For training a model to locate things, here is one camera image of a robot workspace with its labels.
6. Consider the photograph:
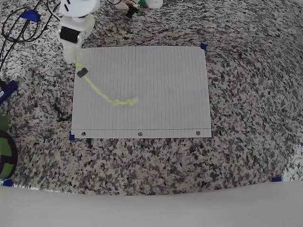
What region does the thin black cable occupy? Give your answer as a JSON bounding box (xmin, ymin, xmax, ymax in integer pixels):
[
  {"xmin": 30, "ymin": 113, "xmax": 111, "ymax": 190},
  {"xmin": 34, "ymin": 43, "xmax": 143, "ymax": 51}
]
[{"xmin": 30, "ymin": 0, "xmax": 62, "ymax": 43}]

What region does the white backdrop board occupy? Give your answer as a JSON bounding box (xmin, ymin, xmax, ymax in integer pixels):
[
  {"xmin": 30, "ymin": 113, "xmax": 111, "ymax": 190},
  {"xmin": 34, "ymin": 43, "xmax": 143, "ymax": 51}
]
[{"xmin": 0, "ymin": 180, "xmax": 303, "ymax": 227}]

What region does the lined paper sheet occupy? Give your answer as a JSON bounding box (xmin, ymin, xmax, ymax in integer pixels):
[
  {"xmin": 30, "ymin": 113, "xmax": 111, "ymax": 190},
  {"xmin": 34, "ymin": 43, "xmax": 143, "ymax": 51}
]
[{"xmin": 71, "ymin": 46, "xmax": 213, "ymax": 139}]

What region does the green tape piece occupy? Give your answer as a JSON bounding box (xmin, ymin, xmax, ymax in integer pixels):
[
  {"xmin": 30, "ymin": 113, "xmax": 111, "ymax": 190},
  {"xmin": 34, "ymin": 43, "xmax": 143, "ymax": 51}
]
[{"xmin": 0, "ymin": 114, "xmax": 10, "ymax": 131}]

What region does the yellow knotted rope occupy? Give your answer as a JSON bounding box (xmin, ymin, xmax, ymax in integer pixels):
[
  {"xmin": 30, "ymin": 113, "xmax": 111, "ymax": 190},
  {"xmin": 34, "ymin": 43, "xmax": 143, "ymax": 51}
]
[{"xmin": 74, "ymin": 47, "xmax": 141, "ymax": 107}]

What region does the thick black looped cable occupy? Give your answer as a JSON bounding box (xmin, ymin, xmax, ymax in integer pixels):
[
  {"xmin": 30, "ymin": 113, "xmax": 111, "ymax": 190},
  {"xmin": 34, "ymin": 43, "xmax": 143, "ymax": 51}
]
[{"xmin": 0, "ymin": 0, "xmax": 44, "ymax": 71}]

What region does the green black filament spool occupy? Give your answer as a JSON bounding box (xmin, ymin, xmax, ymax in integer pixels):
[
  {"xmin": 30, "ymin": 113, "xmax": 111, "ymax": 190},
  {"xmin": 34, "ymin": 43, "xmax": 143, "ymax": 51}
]
[{"xmin": 0, "ymin": 129, "xmax": 18, "ymax": 181}]

